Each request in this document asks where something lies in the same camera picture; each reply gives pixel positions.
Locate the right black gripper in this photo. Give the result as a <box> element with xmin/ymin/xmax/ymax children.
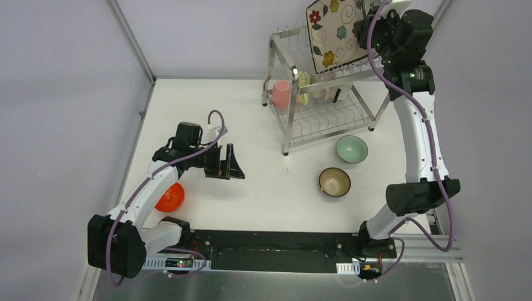
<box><xmin>353</xmin><ymin>4</ymin><xmax>401</xmax><ymax>65</ymax></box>

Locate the square floral plate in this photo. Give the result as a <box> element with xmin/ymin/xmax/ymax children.
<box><xmin>306</xmin><ymin>0</ymin><xmax>367</xmax><ymax>73</ymax></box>

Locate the white ribbed mug black handle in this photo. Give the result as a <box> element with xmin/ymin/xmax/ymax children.
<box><xmin>331</xmin><ymin>82</ymin><xmax>353</xmax><ymax>103</ymax></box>

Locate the pink cup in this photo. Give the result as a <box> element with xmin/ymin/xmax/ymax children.
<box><xmin>272</xmin><ymin>80</ymin><xmax>291</xmax><ymax>110</ymax></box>

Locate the pale yellow mug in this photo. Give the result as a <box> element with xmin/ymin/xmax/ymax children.
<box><xmin>297</xmin><ymin>71</ymin><xmax>311</xmax><ymax>106</ymax></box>

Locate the mint green bowl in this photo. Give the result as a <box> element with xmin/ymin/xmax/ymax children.
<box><xmin>335</xmin><ymin>135</ymin><xmax>369</xmax><ymax>164</ymax></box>

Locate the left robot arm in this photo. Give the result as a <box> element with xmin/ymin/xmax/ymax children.
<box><xmin>87</xmin><ymin>122</ymin><xmax>245</xmax><ymax>278</ymax></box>

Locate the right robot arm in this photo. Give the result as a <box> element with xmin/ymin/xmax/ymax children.
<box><xmin>354</xmin><ymin>1</ymin><xmax>460</xmax><ymax>257</ymax></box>

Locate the steel two-tier dish rack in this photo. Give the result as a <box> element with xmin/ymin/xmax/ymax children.
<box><xmin>262</xmin><ymin>26</ymin><xmax>390</xmax><ymax>156</ymax></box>

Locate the orange plastic bowl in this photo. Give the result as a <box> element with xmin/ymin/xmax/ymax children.
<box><xmin>155</xmin><ymin>182</ymin><xmax>185</xmax><ymax>213</ymax></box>

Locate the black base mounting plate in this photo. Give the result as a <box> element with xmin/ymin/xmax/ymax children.
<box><xmin>170</xmin><ymin>230</ymin><xmax>397</xmax><ymax>273</ymax></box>

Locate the dark patterned cream bowl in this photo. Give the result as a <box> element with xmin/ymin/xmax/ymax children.
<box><xmin>318</xmin><ymin>167</ymin><xmax>351</xmax><ymax>198</ymax></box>

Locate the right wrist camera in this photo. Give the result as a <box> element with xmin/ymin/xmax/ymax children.
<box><xmin>381</xmin><ymin>0</ymin><xmax>413</xmax><ymax>15</ymax></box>

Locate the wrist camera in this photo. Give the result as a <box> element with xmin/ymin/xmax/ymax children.
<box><xmin>206</xmin><ymin>124</ymin><xmax>228</xmax><ymax>144</ymax></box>
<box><xmin>381</xmin><ymin>0</ymin><xmax>413</xmax><ymax>15</ymax></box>

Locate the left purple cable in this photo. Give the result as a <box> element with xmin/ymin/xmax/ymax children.
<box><xmin>104</xmin><ymin>109</ymin><xmax>227</xmax><ymax>288</ymax></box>

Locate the purple cable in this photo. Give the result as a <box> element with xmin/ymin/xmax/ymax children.
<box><xmin>104</xmin><ymin>109</ymin><xmax>227</xmax><ymax>288</ymax></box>
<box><xmin>365</xmin><ymin>0</ymin><xmax>457</xmax><ymax>284</ymax></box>

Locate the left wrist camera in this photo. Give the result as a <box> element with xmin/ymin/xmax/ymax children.
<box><xmin>206</xmin><ymin>124</ymin><xmax>228</xmax><ymax>144</ymax></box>

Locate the left white cable duct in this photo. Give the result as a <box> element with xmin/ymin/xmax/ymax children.
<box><xmin>142</xmin><ymin>256</ymin><xmax>211</xmax><ymax>272</ymax></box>

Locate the white cable duct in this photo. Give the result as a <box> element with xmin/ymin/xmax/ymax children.
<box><xmin>336</xmin><ymin>261</ymin><xmax>361</xmax><ymax>275</ymax></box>
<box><xmin>142</xmin><ymin>256</ymin><xmax>211</xmax><ymax>272</ymax></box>

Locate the right white cable duct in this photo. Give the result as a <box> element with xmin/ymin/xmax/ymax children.
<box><xmin>336</xmin><ymin>261</ymin><xmax>361</xmax><ymax>275</ymax></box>

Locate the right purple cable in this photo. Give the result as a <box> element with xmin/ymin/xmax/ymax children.
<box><xmin>365</xmin><ymin>0</ymin><xmax>457</xmax><ymax>284</ymax></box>

